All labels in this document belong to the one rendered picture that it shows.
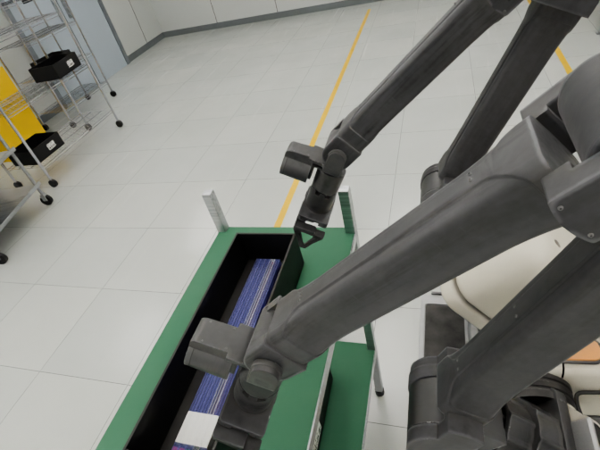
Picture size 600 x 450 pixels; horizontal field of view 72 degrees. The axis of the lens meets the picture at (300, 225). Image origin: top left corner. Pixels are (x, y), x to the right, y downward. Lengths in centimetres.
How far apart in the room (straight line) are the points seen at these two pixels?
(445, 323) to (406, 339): 124
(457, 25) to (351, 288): 44
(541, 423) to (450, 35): 51
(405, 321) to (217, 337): 170
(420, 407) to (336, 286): 21
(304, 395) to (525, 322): 60
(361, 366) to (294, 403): 75
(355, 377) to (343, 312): 123
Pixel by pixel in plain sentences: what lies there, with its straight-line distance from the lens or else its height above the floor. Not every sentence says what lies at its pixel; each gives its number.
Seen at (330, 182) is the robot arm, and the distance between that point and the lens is 82.
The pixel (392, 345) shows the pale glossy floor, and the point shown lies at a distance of 209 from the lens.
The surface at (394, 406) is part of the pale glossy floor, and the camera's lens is 194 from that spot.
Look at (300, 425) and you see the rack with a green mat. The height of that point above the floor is 95.
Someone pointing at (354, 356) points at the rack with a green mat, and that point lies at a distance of 166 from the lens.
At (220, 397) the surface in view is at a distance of 92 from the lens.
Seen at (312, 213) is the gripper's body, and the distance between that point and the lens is 88.
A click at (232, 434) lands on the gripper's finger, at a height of 120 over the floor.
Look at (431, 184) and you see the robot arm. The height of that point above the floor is 127.
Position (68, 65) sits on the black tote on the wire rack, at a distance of 520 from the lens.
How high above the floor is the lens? 175
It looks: 39 degrees down
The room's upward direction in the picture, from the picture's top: 16 degrees counter-clockwise
